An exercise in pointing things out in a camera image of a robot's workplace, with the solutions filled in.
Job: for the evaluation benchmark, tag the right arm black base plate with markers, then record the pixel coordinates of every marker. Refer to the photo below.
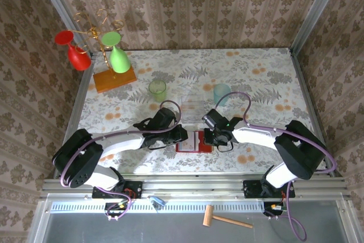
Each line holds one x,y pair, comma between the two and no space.
250,189

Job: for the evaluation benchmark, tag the clear acrylic card stand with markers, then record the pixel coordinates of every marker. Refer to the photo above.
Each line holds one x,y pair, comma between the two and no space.
192,106

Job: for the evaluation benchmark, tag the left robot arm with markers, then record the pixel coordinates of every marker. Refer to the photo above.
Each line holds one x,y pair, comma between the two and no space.
76,160

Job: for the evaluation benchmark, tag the orange wooden rack base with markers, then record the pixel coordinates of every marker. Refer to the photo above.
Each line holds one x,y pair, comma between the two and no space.
113,82

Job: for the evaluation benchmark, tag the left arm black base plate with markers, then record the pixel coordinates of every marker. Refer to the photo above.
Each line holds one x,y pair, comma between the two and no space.
136,187

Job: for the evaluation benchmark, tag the blue translucent plastic cup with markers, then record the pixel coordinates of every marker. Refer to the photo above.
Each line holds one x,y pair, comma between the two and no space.
220,92

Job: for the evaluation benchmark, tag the green plastic wine glass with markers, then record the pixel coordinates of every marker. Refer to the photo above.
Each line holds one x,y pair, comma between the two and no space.
119,61

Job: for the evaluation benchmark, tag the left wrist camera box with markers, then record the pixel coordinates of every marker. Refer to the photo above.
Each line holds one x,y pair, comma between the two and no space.
165,117

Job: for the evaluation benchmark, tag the green translucent plastic cup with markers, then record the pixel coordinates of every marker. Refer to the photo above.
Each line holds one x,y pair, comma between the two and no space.
157,90

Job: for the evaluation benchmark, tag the red plastic wine glass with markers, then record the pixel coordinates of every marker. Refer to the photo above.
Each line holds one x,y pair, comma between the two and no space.
78,58

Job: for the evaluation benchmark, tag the red leather card holder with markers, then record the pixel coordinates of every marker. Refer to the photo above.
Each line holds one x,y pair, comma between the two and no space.
207,148

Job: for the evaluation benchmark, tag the wooden mallet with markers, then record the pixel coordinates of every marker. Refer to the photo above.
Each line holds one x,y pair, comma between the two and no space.
209,216

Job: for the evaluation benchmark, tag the blue white clip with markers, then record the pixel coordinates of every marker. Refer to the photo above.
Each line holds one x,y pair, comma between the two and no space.
159,201

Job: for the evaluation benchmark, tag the aluminium table edge rail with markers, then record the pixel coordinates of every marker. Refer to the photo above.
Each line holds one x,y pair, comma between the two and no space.
199,187

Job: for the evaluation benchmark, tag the grey metal shelf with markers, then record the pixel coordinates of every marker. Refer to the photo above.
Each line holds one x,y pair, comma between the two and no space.
142,228

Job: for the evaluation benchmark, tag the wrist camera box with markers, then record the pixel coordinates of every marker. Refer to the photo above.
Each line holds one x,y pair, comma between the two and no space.
214,119
165,117

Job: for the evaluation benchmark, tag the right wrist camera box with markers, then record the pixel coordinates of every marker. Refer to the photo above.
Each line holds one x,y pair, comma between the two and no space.
214,119

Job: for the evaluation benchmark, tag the pink plastic card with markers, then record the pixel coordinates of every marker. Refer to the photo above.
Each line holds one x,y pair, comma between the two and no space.
186,142

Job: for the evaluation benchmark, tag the aluminium corner post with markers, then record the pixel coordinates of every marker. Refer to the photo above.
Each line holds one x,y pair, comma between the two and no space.
315,6
54,4

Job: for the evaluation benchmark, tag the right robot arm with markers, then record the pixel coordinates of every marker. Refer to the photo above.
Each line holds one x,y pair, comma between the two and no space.
295,152

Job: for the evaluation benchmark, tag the aluminium table side rail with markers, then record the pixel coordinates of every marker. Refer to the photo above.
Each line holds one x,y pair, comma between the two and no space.
82,89
304,89

